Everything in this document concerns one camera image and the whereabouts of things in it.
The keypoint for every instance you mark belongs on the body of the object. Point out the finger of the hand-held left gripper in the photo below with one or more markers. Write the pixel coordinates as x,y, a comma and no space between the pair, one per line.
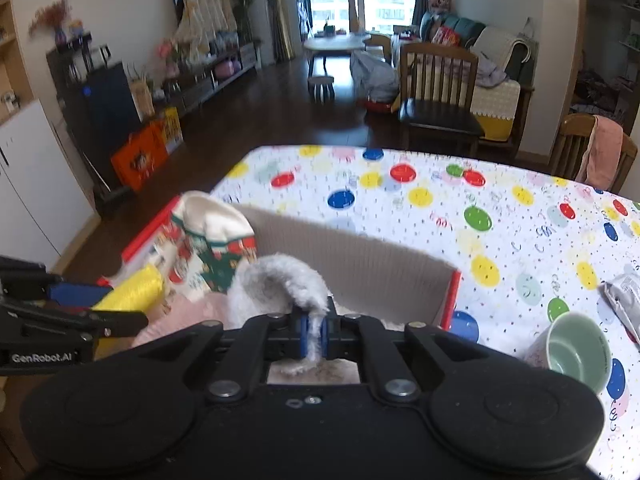
75,295
75,322

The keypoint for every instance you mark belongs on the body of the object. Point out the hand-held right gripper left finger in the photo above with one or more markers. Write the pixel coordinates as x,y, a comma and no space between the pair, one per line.
298,335

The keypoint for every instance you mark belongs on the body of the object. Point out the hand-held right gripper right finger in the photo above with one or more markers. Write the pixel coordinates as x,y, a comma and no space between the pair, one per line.
324,340

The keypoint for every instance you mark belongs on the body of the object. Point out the yellow cloth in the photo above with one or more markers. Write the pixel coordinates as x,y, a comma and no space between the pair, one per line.
135,287

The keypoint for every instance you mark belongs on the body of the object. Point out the white fluffy cloth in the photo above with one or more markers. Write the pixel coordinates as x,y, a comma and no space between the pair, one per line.
272,280

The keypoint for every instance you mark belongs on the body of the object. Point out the red cardboard box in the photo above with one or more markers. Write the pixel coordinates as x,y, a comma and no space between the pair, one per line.
380,275

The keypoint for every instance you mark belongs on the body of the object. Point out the pink fluffy cloth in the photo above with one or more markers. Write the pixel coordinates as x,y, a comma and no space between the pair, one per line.
195,312

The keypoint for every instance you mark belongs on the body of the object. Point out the christmas print sock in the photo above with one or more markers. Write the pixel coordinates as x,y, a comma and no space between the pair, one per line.
210,230

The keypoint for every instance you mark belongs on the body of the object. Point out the white printed packet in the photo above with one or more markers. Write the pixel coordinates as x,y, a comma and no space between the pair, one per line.
625,305

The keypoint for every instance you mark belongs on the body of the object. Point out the white cabinet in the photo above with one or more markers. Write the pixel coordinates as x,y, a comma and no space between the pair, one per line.
40,180

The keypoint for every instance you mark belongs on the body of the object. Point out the balloon print tablecloth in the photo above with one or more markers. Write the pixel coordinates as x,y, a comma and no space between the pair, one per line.
425,260

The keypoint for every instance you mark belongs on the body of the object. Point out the orange gift box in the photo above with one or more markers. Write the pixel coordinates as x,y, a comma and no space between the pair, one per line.
140,157

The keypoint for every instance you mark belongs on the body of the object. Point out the yellow box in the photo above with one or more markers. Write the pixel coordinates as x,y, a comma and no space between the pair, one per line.
172,130

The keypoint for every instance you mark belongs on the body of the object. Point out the black cabinet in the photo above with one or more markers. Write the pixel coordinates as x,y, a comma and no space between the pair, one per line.
110,105

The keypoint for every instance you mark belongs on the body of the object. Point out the wooden shelf unit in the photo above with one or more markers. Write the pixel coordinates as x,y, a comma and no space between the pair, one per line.
17,70

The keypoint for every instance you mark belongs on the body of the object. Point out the red basin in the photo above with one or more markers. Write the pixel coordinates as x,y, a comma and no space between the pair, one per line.
380,106

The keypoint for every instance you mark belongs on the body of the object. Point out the black coffee machine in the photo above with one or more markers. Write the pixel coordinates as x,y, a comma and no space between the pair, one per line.
90,52

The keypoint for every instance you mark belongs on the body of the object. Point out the low tv cabinet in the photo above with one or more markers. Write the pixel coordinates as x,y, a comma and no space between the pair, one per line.
205,85

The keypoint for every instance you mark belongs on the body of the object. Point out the pale green ceramic mug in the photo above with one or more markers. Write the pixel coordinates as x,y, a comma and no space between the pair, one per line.
575,350

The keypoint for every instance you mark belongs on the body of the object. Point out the wooden chair with black seat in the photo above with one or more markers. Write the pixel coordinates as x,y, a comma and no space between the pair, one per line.
440,115

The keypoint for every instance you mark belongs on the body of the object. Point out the small wooden stool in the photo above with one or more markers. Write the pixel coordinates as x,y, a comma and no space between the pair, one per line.
321,82

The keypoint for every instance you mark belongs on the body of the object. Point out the pink flowers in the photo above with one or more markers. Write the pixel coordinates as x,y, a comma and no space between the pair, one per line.
167,52

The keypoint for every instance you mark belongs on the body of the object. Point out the large grey bag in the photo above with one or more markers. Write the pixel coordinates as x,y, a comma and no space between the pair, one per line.
372,75

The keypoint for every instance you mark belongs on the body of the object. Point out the red dried flowers in vase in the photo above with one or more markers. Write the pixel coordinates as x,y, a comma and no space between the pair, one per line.
50,15

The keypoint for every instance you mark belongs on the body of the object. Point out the cream and yellow sofa cover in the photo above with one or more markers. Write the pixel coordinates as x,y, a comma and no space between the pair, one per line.
497,107

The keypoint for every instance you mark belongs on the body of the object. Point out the round coffee table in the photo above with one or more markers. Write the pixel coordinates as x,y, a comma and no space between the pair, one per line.
335,42

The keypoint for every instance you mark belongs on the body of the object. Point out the small wooden armchair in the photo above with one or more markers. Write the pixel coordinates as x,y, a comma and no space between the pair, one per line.
377,45

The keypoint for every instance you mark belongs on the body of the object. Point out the floral hanging cloth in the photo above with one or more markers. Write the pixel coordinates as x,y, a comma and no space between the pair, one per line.
205,15

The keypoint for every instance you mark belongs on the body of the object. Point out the lilac cloth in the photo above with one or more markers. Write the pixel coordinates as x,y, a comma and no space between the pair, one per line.
490,74

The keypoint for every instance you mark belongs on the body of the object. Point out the white standing air conditioner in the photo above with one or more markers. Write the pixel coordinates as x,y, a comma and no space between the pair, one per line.
262,15

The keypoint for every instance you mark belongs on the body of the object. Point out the brown curtain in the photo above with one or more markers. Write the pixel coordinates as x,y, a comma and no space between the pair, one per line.
280,10

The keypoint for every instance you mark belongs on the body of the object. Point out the red cushion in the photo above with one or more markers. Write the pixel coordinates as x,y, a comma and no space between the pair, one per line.
445,36

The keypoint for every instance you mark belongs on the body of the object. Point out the tan wooden figure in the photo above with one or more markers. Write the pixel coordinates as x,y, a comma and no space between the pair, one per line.
350,7

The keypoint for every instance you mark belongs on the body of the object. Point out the green houseplant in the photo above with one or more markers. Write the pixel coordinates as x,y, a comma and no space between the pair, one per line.
244,5

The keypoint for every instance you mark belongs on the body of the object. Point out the pink towel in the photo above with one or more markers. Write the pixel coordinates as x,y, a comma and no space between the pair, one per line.
602,152

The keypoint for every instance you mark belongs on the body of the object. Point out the teal sofa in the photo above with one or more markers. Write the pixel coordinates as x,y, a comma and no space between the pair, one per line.
460,25

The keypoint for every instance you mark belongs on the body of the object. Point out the cream knitted blanket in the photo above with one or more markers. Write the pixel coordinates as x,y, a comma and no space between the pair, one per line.
500,45

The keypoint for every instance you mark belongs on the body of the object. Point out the pink plush toy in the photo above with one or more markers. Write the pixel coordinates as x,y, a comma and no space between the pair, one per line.
440,2

